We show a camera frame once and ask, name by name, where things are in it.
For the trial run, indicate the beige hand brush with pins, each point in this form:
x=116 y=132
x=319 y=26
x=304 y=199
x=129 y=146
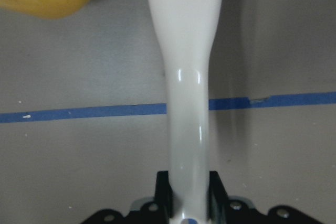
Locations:
x=186 y=30

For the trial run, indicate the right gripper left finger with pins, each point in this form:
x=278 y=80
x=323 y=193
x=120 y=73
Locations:
x=163 y=194

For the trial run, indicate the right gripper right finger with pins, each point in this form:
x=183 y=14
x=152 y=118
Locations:
x=217 y=197

